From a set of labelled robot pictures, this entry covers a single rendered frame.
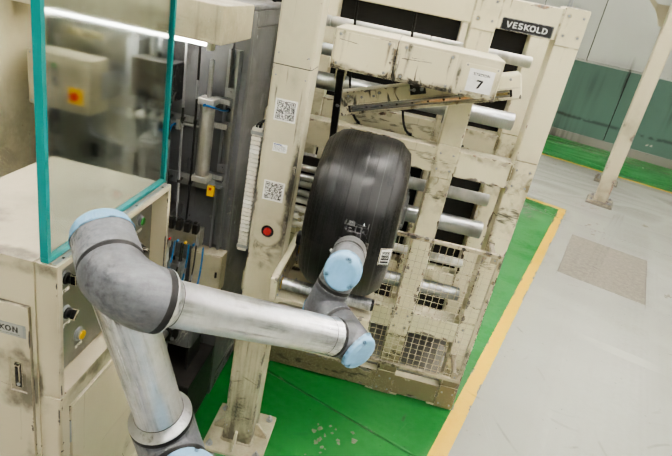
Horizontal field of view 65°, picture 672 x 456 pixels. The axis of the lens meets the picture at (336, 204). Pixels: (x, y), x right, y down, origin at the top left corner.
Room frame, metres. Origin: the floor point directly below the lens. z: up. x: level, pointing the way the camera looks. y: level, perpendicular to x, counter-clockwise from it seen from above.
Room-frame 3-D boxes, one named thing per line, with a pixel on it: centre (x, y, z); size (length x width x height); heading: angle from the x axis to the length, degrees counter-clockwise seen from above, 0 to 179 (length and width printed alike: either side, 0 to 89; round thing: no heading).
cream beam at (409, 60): (2.06, -0.19, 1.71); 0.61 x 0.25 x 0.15; 85
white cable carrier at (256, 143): (1.76, 0.31, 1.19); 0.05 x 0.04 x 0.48; 175
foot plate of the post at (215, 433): (1.78, 0.22, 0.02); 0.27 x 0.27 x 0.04; 85
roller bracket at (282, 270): (1.79, 0.14, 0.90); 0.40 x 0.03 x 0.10; 175
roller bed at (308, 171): (2.17, 0.15, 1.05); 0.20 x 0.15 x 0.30; 85
